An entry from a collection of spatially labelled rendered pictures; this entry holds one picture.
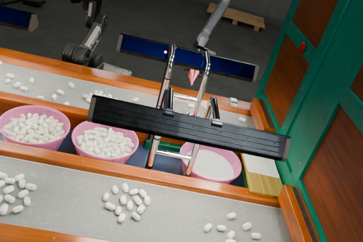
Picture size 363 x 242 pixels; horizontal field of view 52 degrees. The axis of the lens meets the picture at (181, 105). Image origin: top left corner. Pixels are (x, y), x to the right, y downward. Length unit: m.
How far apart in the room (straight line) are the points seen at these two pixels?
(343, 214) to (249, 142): 0.34
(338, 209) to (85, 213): 0.78
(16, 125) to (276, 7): 6.29
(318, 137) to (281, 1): 6.11
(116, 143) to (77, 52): 0.80
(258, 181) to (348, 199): 0.43
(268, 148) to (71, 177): 0.68
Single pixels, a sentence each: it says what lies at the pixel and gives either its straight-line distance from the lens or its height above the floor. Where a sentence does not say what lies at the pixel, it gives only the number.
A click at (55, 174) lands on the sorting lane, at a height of 0.74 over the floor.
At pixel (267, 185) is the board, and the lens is 1.55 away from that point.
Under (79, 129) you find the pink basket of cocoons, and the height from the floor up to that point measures 0.75.
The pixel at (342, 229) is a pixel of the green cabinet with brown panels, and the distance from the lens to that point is 1.24.
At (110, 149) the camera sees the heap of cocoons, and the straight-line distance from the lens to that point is 1.52.
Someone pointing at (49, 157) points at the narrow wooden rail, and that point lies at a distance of 1.42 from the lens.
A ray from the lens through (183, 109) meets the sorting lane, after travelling 1.91.
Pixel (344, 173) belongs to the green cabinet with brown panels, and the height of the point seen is 1.07.
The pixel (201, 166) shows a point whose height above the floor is 0.73.
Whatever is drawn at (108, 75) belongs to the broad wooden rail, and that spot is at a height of 0.76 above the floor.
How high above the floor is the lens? 1.67
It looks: 29 degrees down
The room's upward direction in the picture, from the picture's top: 16 degrees clockwise
